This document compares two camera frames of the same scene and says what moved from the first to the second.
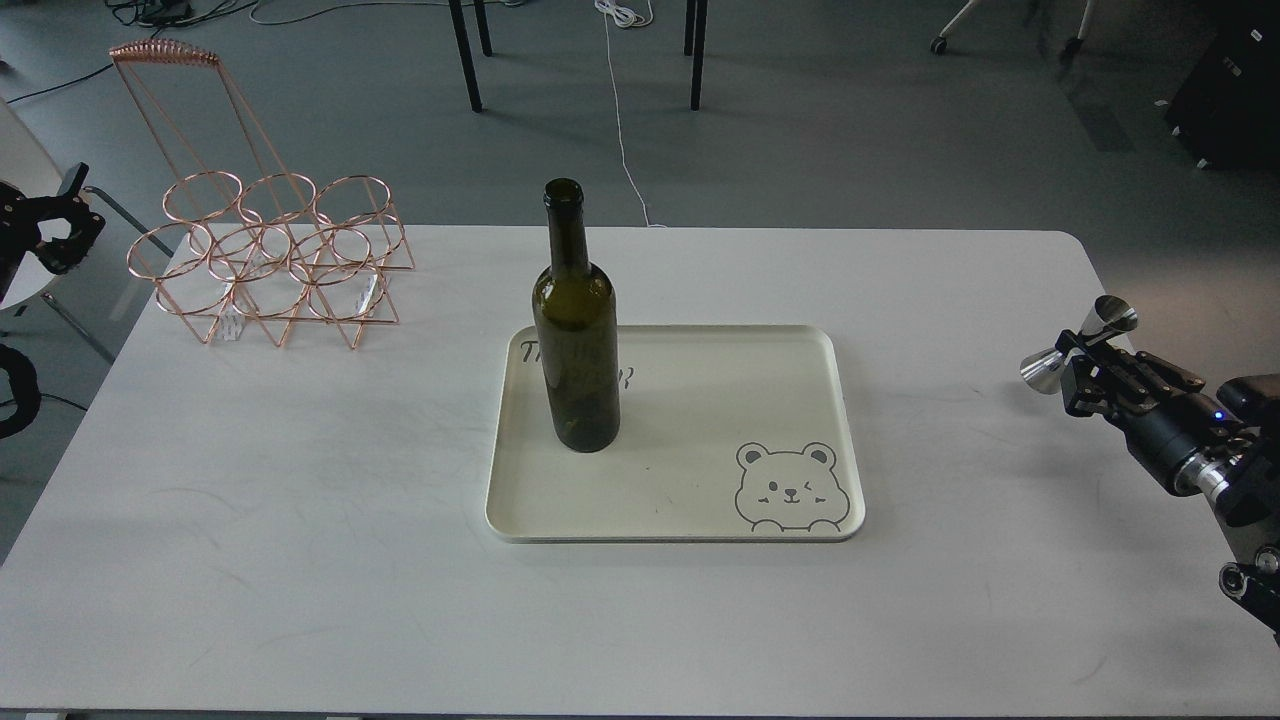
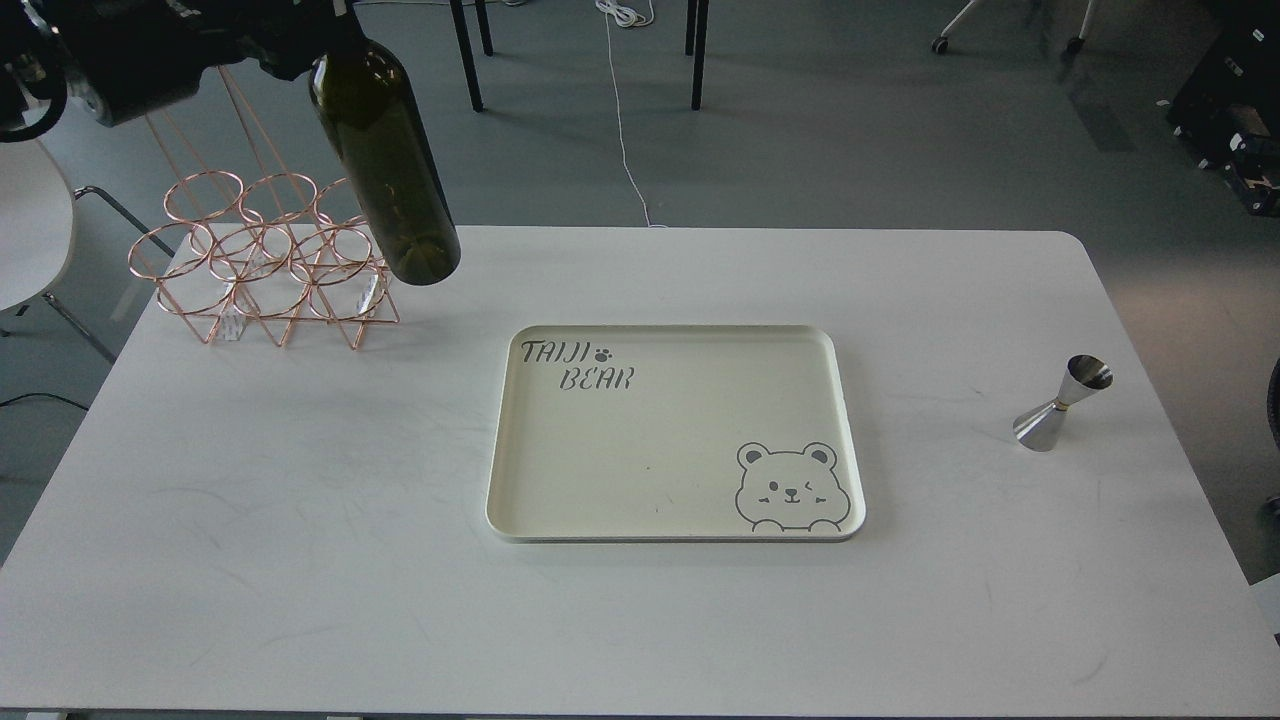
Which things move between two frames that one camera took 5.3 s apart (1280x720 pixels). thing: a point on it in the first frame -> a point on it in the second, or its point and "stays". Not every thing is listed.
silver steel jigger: x=1042 y=369 -> x=1038 y=429
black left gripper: x=20 y=216 -> x=286 y=36
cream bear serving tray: x=726 y=432 stays
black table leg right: x=694 y=42 stays
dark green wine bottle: x=577 y=328 -> x=369 y=106
